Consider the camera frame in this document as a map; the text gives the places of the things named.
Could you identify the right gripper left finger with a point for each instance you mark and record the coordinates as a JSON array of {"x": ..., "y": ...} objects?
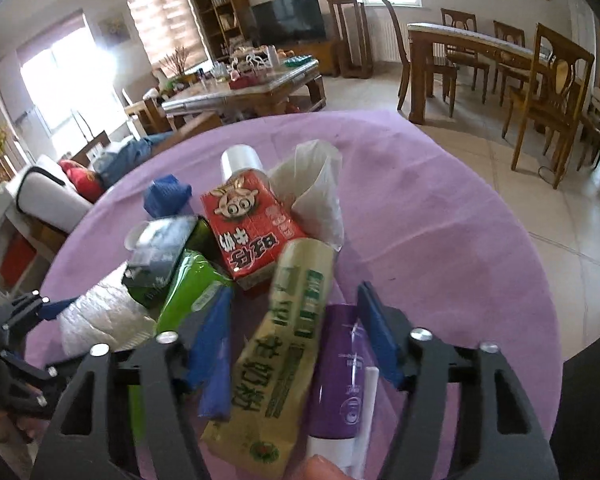
[{"x": 123, "y": 406}]

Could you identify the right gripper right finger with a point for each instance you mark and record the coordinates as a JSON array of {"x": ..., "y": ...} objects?
[{"x": 497, "y": 434}]

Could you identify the purple tube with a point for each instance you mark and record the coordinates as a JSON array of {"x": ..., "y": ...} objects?
[{"x": 343, "y": 397}]

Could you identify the cream yellow snack packet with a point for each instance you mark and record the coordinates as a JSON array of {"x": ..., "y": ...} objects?
[{"x": 272, "y": 376}]

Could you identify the black small packet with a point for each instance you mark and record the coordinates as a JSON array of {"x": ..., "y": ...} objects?
[{"x": 158, "y": 253}]

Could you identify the green snack packet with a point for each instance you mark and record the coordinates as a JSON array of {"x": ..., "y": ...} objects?
[{"x": 198, "y": 290}]

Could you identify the red milk carton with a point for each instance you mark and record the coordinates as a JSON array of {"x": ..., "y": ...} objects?
[{"x": 250, "y": 226}]

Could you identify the right hand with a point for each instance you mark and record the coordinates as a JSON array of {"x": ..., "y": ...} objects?
[{"x": 318, "y": 468}]

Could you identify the white sofa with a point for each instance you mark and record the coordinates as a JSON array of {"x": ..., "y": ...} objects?
[{"x": 43, "y": 191}]

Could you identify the red cushion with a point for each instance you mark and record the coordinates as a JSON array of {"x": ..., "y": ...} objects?
[{"x": 87, "y": 182}]

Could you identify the purple tablecloth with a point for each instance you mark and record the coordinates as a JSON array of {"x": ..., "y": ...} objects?
[{"x": 435, "y": 240}]

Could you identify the white crumpled tissue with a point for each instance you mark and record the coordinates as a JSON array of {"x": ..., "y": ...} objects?
[{"x": 306, "y": 183}]

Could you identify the wooden chair left of table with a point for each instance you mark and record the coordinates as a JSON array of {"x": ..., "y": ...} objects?
[{"x": 429, "y": 65}]

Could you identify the wooden chair near front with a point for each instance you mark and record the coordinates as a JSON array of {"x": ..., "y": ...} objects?
[{"x": 559, "y": 76}]

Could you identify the cluttered coffee table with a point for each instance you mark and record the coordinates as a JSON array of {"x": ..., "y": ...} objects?
[{"x": 272, "y": 91}]

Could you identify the window roller blind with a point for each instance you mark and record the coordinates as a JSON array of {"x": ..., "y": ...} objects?
[{"x": 170, "y": 34}]

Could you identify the tall wooden stand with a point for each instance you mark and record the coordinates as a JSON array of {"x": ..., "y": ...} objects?
[{"x": 352, "y": 38}]

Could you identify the wooden bookshelf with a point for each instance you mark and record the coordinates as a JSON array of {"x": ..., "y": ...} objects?
[{"x": 225, "y": 24}]

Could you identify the black television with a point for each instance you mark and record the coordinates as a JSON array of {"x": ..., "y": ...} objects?
[{"x": 282, "y": 22}]

